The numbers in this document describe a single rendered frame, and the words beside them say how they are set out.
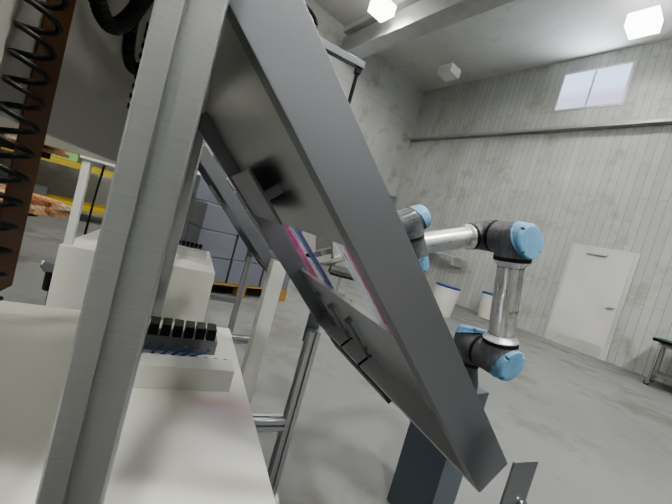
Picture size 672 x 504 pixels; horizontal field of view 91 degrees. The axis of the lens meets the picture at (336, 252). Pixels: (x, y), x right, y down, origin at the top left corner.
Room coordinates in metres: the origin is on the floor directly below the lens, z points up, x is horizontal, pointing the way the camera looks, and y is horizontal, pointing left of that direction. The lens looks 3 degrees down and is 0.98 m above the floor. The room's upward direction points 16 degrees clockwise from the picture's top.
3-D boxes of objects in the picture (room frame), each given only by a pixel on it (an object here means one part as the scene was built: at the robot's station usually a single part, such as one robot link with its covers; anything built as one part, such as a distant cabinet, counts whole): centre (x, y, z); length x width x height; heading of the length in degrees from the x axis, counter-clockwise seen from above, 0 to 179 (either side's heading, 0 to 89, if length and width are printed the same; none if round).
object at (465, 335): (1.26, -0.60, 0.72); 0.13 x 0.12 x 0.14; 23
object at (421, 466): (1.27, -0.59, 0.28); 0.18 x 0.18 x 0.55; 39
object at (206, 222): (3.92, 1.16, 0.60); 1.20 x 0.80 x 1.19; 132
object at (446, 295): (6.45, -2.30, 0.30); 0.49 x 0.48 x 0.59; 35
